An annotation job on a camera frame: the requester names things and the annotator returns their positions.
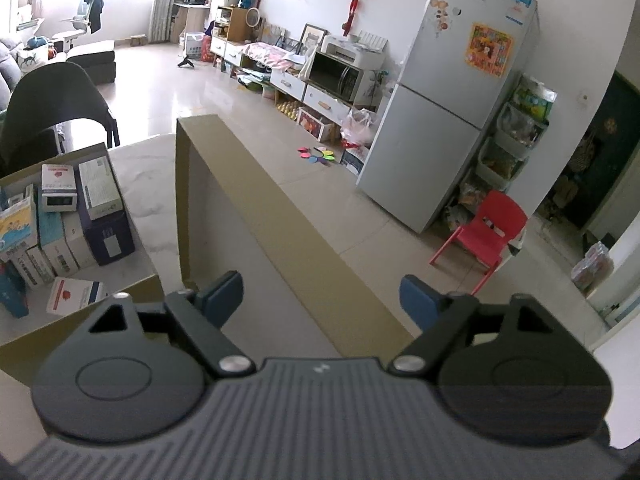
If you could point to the clear plastic bag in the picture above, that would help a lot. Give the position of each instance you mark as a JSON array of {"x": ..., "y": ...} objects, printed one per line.
[{"x": 592, "y": 267}]

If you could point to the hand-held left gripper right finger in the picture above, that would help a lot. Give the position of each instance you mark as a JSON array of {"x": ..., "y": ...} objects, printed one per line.
[{"x": 417, "y": 300}]

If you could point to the tan cardboard box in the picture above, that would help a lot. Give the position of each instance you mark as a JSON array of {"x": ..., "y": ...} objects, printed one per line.
[{"x": 25, "y": 360}]

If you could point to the dark grey ottoman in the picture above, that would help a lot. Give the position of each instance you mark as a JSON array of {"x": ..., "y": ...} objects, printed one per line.
[{"x": 92, "y": 60}]

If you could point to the white basket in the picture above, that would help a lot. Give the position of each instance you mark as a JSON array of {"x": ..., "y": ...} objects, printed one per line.
[{"x": 195, "y": 47}]

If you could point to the light wooden side desk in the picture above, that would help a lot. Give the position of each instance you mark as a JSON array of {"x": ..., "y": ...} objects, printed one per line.
[{"x": 192, "y": 17}]

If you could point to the dark jacket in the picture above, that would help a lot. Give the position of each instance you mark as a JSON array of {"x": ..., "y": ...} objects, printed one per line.
[{"x": 94, "y": 5}]

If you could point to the silver microwave oven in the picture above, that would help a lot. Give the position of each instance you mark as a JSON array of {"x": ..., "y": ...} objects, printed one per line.
[{"x": 335, "y": 77}]

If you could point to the small black tripod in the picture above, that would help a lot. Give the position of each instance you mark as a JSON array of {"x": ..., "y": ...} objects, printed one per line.
[{"x": 186, "y": 62}]

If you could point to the colourful fridge poster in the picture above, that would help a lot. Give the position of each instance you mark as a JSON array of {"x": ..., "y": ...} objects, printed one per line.
[{"x": 489, "y": 50}]

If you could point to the black dining chair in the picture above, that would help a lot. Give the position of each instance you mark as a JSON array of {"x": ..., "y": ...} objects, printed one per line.
[{"x": 50, "y": 105}]

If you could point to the small wooden stool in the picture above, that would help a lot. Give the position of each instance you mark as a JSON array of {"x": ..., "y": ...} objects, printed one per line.
[{"x": 137, "y": 40}]

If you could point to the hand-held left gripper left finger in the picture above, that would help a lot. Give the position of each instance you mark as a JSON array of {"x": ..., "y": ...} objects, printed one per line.
[{"x": 222, "y": 297}]

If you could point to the white marble desktop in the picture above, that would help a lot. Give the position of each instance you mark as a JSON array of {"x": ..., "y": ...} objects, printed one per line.
[{"x": 145, "y": 200}]

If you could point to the white green medicine box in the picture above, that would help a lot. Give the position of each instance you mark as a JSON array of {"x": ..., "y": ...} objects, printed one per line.
[{"x": 100, "y": 187}]

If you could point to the wooden open cabinet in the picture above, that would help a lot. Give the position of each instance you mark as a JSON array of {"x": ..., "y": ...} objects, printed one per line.
[{"x": 232, "y": 22}]

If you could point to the tan cardboard box lid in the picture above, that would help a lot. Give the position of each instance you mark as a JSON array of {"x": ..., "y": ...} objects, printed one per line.
[{"x": 300, "y": 240}]

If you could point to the plain white medicine box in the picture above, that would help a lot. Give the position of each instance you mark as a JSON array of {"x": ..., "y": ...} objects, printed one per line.
[{"x": 75, "y": 245}]

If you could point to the white storage rack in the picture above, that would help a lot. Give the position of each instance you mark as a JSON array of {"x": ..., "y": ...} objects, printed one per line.
[{"x": 520, "y": 125}]

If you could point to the colourful paper flower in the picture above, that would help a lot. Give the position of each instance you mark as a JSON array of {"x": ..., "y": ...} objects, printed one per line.
[{"x": 317, "y": 156}]

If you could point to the dark green door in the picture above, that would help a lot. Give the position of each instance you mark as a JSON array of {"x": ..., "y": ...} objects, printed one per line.
[{"x": 607, "y": 160}]

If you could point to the red printed box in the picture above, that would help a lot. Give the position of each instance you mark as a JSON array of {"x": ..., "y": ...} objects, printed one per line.
[{"x": 312, "y": 124}]

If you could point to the silver fridge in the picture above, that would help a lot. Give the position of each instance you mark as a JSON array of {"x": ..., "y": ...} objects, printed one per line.
[{"x": 440, "y": 125}]

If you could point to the low white drawer cabinet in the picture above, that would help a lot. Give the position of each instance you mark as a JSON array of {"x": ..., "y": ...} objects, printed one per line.
[{"x": 285, "y": 82}]

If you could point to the large blue box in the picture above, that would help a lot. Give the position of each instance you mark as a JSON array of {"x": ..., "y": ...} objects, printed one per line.
[{"x": 12, "y": 295}]

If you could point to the white office chair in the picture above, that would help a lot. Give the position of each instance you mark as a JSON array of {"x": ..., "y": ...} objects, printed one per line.
[{"x": 75, "y": 20}]

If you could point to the dark purple box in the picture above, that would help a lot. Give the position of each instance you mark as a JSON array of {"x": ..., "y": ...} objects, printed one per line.
[{"x": 107, "y": 240}]

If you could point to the white plastic bag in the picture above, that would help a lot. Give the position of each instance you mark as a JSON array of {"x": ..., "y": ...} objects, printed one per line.
[{"x": 357, "y": 127}]

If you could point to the red plastic chair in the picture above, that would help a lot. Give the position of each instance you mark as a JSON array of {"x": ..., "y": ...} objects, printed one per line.
[{"x": 487, "y": 230}]

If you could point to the grey curtain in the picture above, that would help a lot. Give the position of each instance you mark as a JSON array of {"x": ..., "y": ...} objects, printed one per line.
[{"x": 165, "y": 0}]

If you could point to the standing picture frame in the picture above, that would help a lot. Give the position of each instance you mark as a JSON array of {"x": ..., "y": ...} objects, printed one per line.
[{"x": 312, "y": 40}]

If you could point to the pink cloth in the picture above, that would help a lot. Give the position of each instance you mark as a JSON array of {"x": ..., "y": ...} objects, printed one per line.
[{"x": 267, "y": 54}]

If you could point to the white red heart medicine box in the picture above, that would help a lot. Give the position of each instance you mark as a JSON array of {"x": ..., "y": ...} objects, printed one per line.
[
  {"x": 57, "y": 180},
  {"x": 72, "y": 294}
]

